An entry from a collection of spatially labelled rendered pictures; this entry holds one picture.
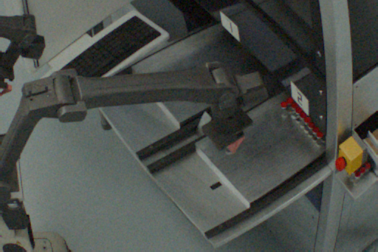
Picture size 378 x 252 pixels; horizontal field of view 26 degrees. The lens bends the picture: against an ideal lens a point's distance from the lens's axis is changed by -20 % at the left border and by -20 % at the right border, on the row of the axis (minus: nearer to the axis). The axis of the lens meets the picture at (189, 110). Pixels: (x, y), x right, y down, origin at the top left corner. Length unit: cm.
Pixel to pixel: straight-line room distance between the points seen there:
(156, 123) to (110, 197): 102
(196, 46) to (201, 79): 79
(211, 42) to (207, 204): 58
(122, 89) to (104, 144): 185
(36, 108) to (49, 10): 106
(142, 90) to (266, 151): 66
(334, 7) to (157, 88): 45
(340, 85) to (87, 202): 166
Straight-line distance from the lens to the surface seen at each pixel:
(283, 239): 317
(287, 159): 249
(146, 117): 264
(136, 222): 350
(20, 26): 228
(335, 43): 207
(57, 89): 187
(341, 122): 230
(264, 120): 259
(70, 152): 377
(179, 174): 250
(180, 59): 277
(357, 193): 241
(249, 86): 209
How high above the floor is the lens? 285
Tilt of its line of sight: 48 degrees down
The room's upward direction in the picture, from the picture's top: 10 degrees counter-clockwise
